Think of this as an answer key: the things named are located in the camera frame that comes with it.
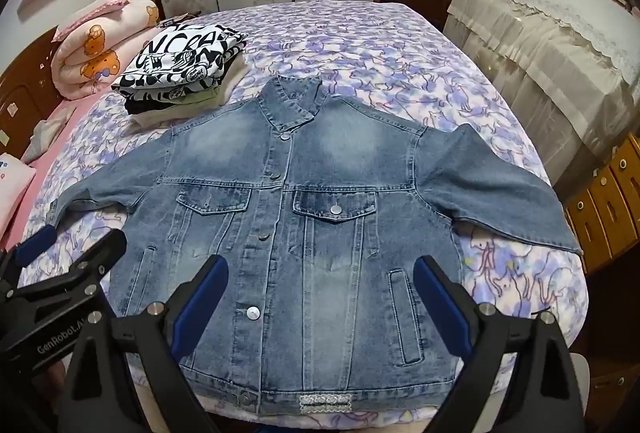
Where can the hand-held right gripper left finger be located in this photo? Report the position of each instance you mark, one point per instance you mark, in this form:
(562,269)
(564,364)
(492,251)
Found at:
(210,283)

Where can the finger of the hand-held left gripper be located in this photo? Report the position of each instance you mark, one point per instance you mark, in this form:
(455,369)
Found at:
(35,242)
(75,258)

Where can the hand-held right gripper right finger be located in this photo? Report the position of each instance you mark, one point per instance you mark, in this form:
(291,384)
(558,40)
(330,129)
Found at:
(435,293)

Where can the blue denim jacket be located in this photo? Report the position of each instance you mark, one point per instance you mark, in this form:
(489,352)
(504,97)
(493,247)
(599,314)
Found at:
(320,213)

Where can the pink pillow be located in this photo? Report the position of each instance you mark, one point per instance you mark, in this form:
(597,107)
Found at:
(12,193)

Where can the pink bed sheet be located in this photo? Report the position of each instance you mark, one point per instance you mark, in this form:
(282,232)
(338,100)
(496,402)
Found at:
(50,173)

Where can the grey cloth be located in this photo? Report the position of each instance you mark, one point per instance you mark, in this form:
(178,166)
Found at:
(45,133)

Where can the wooden headboard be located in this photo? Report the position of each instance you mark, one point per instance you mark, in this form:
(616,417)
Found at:
(20,98)

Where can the beige folded garment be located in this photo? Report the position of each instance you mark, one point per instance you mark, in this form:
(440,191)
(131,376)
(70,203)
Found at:
(150,120)

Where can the green folded garment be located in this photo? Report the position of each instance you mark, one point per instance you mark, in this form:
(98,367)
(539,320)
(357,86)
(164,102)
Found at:
(192,99)

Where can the pink bear print quilt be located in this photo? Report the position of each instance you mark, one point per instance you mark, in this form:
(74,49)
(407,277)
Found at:
(85,58)

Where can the wooden drawer cabinet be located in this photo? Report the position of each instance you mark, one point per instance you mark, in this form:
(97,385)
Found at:
(610,208)

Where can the black and white printed shirt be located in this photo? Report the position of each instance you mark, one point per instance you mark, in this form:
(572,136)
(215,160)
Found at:
(175,58)

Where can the purple floral blanket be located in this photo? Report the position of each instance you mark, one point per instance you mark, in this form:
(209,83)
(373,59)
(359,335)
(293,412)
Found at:
(375,53)

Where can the lace covered furniture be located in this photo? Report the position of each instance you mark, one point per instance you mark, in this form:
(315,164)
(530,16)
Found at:
(540,63)

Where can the dark small object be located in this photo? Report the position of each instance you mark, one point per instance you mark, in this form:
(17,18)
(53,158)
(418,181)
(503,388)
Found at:
(177,19)

